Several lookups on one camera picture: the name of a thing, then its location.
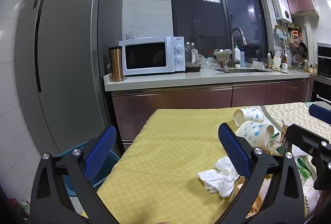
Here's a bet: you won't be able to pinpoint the copper thermos tumbler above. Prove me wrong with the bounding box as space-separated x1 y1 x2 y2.
108 46 124 82

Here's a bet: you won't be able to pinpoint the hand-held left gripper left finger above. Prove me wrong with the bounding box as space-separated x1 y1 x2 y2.
29 125 117 224

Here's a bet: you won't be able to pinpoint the kitchen sink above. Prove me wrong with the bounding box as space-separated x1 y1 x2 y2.
217 67 275 74

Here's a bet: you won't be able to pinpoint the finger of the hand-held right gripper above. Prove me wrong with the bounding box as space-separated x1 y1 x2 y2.
308 103 331 126
285 124 331 162

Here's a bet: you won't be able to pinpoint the glass kettle jar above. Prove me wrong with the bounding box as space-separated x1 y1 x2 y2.
185 42 200 64

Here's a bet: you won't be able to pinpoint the white water heater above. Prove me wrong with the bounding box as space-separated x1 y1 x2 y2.
269 0 293 24

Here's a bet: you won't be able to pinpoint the green leaf print packet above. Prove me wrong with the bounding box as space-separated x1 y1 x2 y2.
266 133 288 156

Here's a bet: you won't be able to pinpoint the white microwave oven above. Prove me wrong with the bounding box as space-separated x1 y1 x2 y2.
119 36 186 77

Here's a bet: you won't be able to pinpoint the zigzag patterned table mat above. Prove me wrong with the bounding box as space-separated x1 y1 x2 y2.
259 101 331 219

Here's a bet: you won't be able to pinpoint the hanging frying pans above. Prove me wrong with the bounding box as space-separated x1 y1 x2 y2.
288 27 309 59

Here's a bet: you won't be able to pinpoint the green snack wrapper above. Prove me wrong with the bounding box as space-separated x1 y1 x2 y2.
296 156 312 181

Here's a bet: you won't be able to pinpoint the grey refrigerator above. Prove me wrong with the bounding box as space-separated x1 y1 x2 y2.
14 0 124 155

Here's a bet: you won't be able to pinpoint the dark kitchen window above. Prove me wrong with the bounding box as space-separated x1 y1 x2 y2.
167 0 270 69

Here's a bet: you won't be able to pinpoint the built-in black oven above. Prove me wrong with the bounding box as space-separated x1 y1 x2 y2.
309 76 331 106

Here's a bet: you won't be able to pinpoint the blue plastic bin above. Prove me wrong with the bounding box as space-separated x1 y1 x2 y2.
57 141 121 199

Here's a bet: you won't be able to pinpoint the black countertop oven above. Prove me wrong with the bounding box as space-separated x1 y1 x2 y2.
317 43 331 78

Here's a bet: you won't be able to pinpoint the dotted white paper cup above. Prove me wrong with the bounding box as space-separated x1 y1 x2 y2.
236 121 275 150
233 107 265 127

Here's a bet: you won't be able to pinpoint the clear food container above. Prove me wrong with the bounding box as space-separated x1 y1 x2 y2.
213 49 232 68

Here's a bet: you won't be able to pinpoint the green wall rack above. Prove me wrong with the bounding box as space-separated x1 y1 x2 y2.
274 25 288 43

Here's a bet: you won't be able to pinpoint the clear plastic bags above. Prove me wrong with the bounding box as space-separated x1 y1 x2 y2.
199 55 218 70

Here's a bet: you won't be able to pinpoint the yellow checked tablecloth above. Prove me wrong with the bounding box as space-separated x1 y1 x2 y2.
96 106 311 224

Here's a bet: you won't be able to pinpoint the steel kitchen faucet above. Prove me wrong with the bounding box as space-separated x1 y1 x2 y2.
230 27 248 68

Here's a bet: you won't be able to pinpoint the white tissue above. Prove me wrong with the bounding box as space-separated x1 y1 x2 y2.
197 156 240 198

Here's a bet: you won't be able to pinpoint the black baking tray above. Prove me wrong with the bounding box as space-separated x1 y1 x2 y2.
185 63 202 73

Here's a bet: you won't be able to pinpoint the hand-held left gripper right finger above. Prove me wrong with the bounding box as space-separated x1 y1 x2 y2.
218 122 306 224

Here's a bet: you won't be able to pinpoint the kitchen counter with cabinets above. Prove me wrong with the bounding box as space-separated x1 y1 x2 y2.
103 67 311 147

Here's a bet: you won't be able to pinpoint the white pump bottle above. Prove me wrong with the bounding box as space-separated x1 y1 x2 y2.
233 43 241 66

